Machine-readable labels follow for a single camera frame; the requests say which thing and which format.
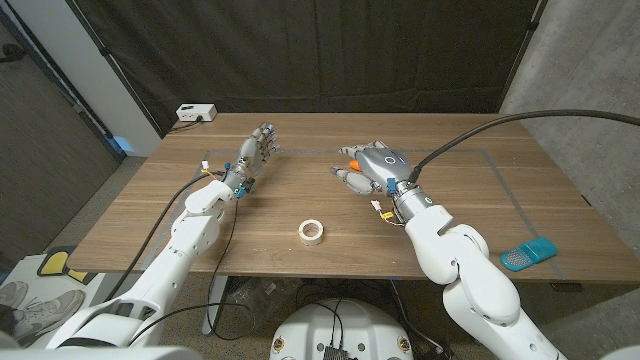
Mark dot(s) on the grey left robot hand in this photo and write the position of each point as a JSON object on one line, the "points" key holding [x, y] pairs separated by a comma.
{"points": [[252, 152]]}

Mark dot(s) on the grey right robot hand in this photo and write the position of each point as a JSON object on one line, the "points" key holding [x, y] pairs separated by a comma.
{"points": [[382, 167]]}

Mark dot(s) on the white tape roll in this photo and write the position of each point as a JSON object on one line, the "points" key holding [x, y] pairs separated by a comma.
{"points": [[302, 237]]}

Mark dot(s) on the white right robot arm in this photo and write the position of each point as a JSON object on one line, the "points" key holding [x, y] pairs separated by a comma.
{"points": [[470, 280]]}

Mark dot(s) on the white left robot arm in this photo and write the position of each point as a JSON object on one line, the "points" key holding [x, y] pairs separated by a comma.
{"points": [[190, 240]]}

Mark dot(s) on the orange toy carrot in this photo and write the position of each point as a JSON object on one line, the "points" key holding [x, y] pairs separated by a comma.
{"points": [[354, 165]]}

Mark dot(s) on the grey tape outline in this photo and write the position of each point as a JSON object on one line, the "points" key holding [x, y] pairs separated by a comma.
{"points": [[310, 150]]}

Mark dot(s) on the white power outlet box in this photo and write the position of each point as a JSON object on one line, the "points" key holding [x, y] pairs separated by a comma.
{"points": [[196, 112]]}

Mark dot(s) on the black backdrop curtain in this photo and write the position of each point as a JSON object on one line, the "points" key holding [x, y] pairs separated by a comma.
{"points": [[310, 50]]}

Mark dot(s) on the clear plastic bag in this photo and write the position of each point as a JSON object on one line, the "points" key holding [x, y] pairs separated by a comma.
{"points": [[260, 300]]}

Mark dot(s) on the black backdrop stand pole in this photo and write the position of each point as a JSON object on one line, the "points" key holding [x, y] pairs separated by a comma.
{"points": [[103, 50], [522, 57]]}

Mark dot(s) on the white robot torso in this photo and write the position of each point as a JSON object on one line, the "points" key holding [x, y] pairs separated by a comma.
{"points": [[310, 330]]}

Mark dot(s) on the yellow and black floor pad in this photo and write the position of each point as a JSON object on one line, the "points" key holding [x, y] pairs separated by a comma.
{"points": [[54, 263]]}

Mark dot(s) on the grey sneaker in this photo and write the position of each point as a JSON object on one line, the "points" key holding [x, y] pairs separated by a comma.
{"points": [[12, 294], [47, 312]]}

